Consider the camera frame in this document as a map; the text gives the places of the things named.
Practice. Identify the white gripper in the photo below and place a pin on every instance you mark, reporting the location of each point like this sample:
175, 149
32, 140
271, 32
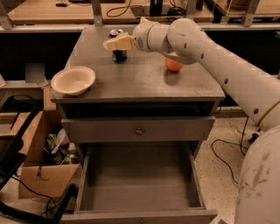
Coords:
140, 35

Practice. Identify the blue pepsi can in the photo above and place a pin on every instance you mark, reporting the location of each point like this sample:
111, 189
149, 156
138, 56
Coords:
117, 55

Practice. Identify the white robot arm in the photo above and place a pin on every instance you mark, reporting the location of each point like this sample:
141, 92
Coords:
256, 92

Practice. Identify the grey drawer cabinet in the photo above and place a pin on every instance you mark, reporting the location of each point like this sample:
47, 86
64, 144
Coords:
140, 88

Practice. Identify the closed grey drawer with knob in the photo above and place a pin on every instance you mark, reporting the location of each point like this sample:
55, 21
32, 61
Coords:
138, 130

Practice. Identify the open grey drawer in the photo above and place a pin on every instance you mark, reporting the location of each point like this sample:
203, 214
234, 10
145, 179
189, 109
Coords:
139, 183

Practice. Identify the orange fruit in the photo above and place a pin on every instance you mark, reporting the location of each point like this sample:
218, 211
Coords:
172, 65

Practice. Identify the white paper bowl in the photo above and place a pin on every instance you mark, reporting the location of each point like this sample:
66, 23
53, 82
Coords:
75, 80

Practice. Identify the wooden workbench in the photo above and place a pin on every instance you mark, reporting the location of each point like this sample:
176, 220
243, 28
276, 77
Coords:
58, 12

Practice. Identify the cardboard box with trash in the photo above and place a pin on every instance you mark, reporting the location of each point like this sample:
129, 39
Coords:
38, 172

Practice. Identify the black chair frame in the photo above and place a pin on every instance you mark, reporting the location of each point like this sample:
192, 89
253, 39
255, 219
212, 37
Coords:
10, 160

